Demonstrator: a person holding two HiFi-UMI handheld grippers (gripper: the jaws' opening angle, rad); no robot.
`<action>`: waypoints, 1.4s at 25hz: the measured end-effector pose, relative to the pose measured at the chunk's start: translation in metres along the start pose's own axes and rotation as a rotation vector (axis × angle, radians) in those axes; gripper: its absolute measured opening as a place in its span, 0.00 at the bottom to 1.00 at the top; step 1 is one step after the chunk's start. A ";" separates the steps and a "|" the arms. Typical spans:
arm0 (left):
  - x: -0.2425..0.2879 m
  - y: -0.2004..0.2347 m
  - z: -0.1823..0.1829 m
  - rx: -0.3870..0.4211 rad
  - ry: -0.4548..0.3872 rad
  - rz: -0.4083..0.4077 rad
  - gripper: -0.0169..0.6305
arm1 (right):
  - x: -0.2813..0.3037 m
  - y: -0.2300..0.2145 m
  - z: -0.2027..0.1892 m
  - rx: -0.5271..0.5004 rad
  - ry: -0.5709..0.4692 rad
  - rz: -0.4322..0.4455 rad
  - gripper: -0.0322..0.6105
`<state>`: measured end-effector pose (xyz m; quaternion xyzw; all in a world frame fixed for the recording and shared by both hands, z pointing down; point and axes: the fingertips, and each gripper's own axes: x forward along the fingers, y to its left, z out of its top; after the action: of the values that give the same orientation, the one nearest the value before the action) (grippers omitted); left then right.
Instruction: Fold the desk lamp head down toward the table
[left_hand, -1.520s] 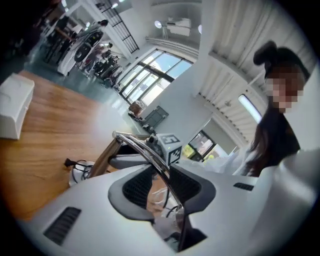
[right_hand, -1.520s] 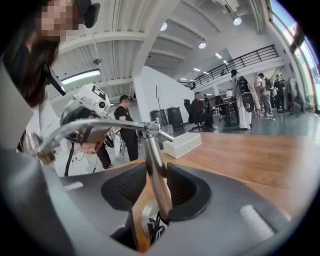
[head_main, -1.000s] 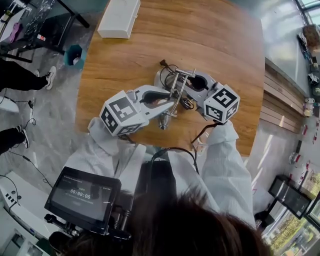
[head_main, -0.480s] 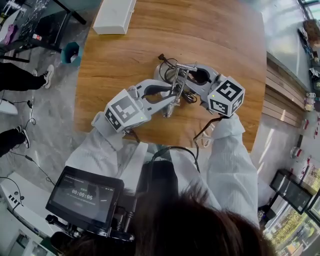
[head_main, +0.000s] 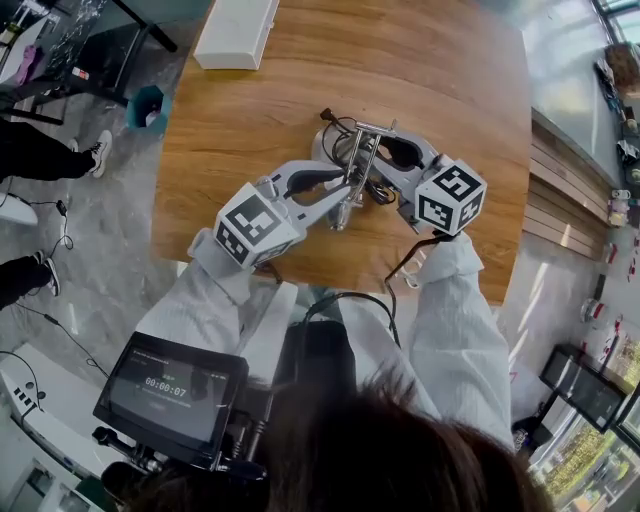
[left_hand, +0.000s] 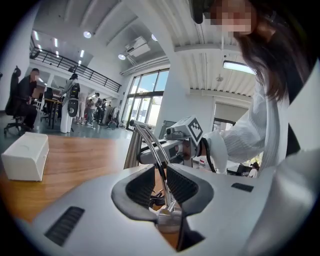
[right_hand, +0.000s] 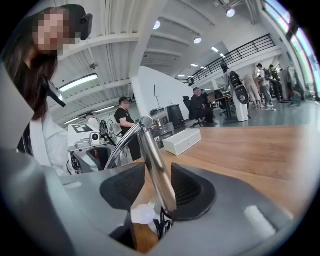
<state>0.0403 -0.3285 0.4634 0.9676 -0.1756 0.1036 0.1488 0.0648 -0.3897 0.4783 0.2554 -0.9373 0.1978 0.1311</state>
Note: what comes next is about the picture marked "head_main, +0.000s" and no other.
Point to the red and white can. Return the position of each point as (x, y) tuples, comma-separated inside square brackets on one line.
[(592, 310)]

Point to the purple cloth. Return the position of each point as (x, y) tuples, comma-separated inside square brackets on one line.
[(31, 62)]

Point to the person's right forearm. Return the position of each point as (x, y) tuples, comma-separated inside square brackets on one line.
[(455, 340)]

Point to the wooden slat bench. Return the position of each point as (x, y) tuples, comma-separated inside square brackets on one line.
[(565, 200)]

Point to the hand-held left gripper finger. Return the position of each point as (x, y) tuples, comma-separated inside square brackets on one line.
[(312, 169), (325, 205)]

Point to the teal hexagonal bin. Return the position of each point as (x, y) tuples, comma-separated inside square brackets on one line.
[(145, 107)]

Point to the white equipment cabinet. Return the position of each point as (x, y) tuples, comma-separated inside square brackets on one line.
[(45, 415)]

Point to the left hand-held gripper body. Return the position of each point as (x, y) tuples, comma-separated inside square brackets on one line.
[(250, 220)]

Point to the black chest pack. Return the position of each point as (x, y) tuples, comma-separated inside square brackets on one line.
[(315, 355)]

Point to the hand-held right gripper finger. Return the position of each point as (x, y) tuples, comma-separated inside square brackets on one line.
[(417, 142), (397, 179)]

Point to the white rectangular box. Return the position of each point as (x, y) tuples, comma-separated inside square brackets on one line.
[(235, 35)]

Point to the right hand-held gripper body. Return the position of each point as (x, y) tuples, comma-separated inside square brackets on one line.
[(450, 195)]

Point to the silver metal desk lamp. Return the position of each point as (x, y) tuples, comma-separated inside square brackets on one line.
[(356, 150)]

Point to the black chest monitor screen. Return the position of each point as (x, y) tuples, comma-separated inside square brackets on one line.
[(165, 390)]

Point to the person's left forearm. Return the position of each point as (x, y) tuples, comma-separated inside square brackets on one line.
[(200, 305)]

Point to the black box with glass lid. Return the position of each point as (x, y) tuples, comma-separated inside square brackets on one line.
[(585, 390)]

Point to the black desk frame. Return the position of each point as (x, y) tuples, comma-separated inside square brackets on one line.
[(100, 65)]

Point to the wooden table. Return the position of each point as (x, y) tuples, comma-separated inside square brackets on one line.
[(300, 75)]

